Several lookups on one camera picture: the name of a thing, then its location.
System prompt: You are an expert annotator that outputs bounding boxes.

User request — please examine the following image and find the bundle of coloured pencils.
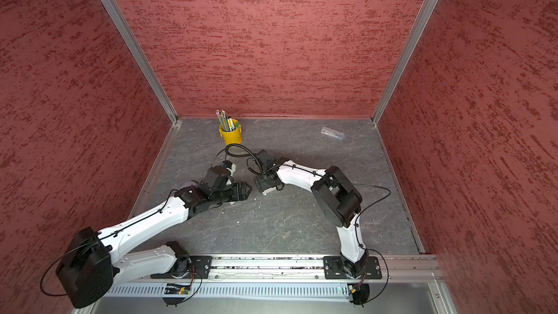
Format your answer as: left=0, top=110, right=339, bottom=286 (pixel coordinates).
left=216, top=110, right=236, bottom=132

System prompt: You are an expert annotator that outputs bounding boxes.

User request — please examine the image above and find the left aluminium corner post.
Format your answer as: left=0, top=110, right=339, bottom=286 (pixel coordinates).
left=100, top=0, right=179, bottom=126

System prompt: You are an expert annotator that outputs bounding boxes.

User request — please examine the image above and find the white slotted cable duct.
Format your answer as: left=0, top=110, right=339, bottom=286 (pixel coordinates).
left=105, top=282, right=350, bottom=302

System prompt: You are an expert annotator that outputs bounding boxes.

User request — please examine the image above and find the clear plastic pencil case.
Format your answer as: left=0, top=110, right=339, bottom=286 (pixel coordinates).
left=321, top=126, right=345, bottom=140

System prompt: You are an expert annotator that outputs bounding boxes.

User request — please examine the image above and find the aluminium corner post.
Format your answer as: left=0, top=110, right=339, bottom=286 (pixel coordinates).
left=100, top=0, right=179, bottom=126
left=371, top=0, right=439, bottom=127

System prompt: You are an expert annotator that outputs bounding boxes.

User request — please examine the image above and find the yellow pencil cup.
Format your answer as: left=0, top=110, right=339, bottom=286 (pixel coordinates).
left=219, top=119, right=243, bottom=145

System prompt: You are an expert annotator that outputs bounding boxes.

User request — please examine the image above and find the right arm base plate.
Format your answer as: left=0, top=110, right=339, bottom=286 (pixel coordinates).
left=323, top=256, right=383, bottom=280

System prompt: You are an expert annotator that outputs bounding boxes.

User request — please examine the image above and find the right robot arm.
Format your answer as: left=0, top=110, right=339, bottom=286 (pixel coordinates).
left=254, top=150, right=369, bottom=279

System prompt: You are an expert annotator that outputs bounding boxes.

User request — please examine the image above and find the aluminium front rail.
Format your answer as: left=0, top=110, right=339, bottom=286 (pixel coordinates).
left=113, top=250, right=444, bottom=286

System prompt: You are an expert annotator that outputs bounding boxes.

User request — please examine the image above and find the right aluminium corner post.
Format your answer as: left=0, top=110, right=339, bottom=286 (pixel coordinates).
left=371, top=0, right=439, bottom=127

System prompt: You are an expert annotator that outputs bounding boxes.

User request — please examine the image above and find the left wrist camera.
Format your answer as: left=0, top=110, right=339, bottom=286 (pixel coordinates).
left=220, top=160, right=236, bottom=176

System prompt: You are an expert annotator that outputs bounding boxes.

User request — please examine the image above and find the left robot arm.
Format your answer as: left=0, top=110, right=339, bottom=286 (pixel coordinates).
left=55, top=161, right=252, bottom=309

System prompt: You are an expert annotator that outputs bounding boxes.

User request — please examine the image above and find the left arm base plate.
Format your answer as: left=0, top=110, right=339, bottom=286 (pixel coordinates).
left=151, top=255, right=213, bottom=281

